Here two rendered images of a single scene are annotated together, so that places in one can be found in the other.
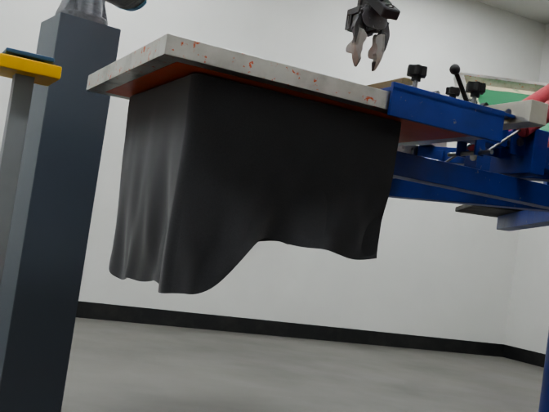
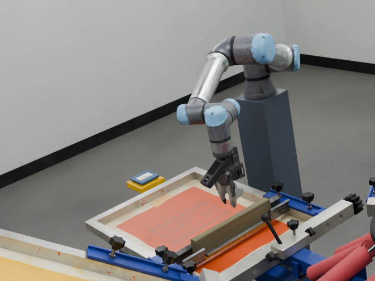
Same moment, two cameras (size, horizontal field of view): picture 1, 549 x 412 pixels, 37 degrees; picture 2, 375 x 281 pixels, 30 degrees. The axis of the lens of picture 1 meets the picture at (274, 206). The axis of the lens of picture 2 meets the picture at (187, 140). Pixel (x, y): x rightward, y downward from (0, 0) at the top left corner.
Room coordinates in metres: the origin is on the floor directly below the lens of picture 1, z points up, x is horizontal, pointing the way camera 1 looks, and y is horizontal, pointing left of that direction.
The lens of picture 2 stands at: (1.60, -2.36, 2.27)
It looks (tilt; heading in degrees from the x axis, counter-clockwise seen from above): 22 degrees down; 83
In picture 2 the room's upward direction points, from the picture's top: 12 degrees counter-clockwise
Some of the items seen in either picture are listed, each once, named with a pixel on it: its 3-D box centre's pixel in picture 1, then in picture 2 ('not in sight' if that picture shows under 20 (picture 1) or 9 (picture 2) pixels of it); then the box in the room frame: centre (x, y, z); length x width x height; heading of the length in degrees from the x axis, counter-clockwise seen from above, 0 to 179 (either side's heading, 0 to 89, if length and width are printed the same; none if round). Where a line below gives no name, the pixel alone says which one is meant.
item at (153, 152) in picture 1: (149, 185); not in sight; (1.73, 0.27, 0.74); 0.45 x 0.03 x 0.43; 26
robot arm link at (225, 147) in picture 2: not in sight; (220, 144); (1.97, -0.16, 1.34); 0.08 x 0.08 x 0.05
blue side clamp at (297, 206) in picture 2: not in sight; (294, 208); (2.22, -0.08, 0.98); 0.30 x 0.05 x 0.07; 116
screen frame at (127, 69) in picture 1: (284, 105); (200, 222); (1.86, 0.01, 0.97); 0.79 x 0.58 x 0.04; 116
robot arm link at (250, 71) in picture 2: not in sight; (256, 59); (2.34, 0.63, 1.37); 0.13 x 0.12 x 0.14; 147
